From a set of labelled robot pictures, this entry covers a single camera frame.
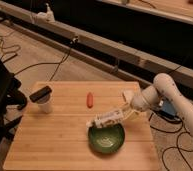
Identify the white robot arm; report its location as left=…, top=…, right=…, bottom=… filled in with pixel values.
left=121, top=73, right=193, bottom=137

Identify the black floor cable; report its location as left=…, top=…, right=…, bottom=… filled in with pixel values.
left=0, top=24, right=78, bottom=83

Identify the black cable right floor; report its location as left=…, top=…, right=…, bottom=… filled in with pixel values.
left=148, top=108, right=193, bottom=171

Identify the white cup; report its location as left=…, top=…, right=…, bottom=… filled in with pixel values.
left=37, top=94, right=53, bottom=114

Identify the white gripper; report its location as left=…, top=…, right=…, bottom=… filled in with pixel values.
left=120, top=89, right=155, bottom=121

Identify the blue box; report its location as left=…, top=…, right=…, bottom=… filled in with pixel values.
left=159, top=100, right=177, bottom=119

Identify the orange sausage toy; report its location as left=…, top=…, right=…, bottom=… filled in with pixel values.
left=86, top=92, right=93, bottom=108

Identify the white bottle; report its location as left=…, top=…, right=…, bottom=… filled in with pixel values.
left=86, top=109, right=124, bottom=128

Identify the green ceramic bowl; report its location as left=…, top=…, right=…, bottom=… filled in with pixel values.
left=87, top=124, right=125, bottom=154

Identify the black chair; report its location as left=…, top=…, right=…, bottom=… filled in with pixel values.
left=0, top=60, right=27, bottom=143

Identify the white card on table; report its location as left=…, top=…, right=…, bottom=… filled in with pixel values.
left=122, top=90, right=134, bottom=103

